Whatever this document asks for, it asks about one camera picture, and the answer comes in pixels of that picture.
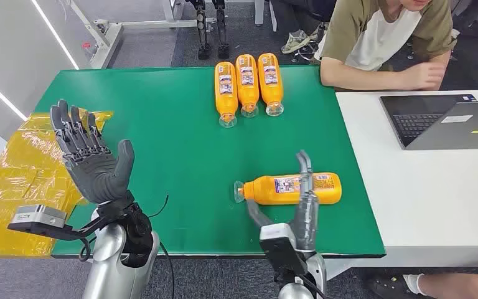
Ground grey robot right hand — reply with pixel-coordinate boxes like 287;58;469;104
246;150;321;252

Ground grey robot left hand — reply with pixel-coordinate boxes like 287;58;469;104
49;98;136;206

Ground orange bottle with clear cap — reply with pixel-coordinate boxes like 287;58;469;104
214;61;239;129
257;52;284;117
235;54;260;119
233;172;343;206

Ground yellow plastic sheet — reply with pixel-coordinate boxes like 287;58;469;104
0;109;115;259

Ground green table mat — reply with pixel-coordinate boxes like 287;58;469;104
33;65;387;259

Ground grey laptop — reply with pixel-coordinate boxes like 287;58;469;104
379;93;478;151

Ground person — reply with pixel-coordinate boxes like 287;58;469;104
269;0;338;55
367;272;478;299
319;0;458;92

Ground black humanoid robot legs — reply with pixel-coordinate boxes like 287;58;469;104
186;0;231;61

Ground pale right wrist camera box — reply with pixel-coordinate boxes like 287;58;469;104
258;222;309;277

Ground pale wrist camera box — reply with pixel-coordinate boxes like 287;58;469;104
258;222;309;277
7;204;68;241

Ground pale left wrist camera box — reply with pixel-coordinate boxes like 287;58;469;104
7;204;68;241

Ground thin black cable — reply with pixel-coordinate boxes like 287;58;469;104
147;194;176;299

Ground white metal stand frame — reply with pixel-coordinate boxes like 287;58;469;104
68;0;219;70

